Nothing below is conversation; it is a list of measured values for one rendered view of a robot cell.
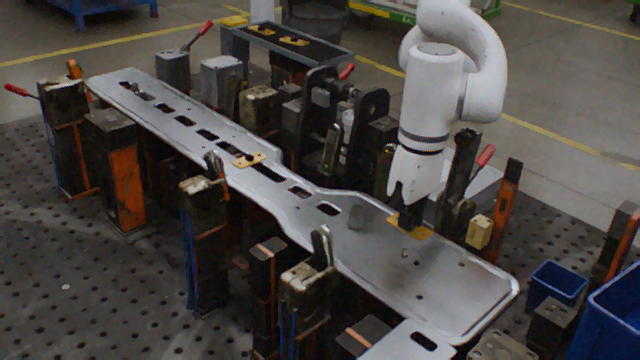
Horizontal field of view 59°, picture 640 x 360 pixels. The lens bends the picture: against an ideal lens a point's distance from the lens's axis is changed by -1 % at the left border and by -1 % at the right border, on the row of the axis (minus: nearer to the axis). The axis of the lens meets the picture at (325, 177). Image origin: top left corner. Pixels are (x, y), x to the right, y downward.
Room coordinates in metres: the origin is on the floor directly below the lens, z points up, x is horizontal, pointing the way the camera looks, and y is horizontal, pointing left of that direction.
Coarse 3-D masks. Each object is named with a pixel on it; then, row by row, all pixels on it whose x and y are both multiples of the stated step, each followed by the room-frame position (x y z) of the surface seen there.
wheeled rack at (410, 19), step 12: (360, 0) 5.48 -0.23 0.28; (372, 0) 5.45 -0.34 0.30; (384, 0) 5.40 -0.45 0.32; (396, 0) 5.32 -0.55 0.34; (408, 0) 5.48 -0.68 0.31; (372, 12) 5.29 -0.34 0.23; (384, 12) 5.20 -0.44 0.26; (396, 12) 5.16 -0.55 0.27; (408, 12) 5.16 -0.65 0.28; (480, 12) 5.28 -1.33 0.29; (492, 12) 5.41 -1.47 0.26; (408, 24) 5.05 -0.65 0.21
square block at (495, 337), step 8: (488, 336) 0.60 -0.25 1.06; (496, 336) 0.60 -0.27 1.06; (504, 336) 0.60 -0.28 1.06; (480, 344) 0.58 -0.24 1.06; (488, 344) 0.58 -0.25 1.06; (496, 344) 0.58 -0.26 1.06; (504, 344) 0.58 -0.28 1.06; (512, 344) 0.59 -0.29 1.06; (520, 344) 0.59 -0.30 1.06; (472, 352) 0.57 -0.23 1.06; (480, 352) 0.57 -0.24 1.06; (488, 352) 0.57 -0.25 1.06; (496, 352) 0.57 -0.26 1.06; (504, 352) 0.57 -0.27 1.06; (512, 352) 0.57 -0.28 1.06; (520, 352) 0.57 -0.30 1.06; (528, 352) 0.57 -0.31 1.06
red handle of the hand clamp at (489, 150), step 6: (492, 144) 1.04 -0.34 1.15; (486, 150) 1.02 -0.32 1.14; (492, 150) 1.02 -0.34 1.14; (480, 156) 1.02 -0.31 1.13; (486, 156) 1.01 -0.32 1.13; (474, 162) 1.01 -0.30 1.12; (480, 162) 1.00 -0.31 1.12; (486, 162) 1.01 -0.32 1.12; (474, 168) 1.00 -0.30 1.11; (480, 168) 1.00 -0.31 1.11; (474, 174) 0.99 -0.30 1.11; (468, 186) 0.97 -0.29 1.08; (456, 192) 0.96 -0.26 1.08; (450, 198) 0.95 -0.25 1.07; (450, 204) 0.94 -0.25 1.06
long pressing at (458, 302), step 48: (192, 144) 1.23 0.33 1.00; (240, 144) 1.24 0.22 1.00; (240, 192) 1.04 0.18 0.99; (288, 192) 1.04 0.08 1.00; (336, 192) 1.05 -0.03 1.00; (336, 240) 0.88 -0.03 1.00; (384, 240) 0.89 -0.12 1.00; (432, 240) 0.90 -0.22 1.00; (384, 288) 0.75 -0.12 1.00; (432, 288) 0.76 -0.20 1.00; (480, 288) 0.77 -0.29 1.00
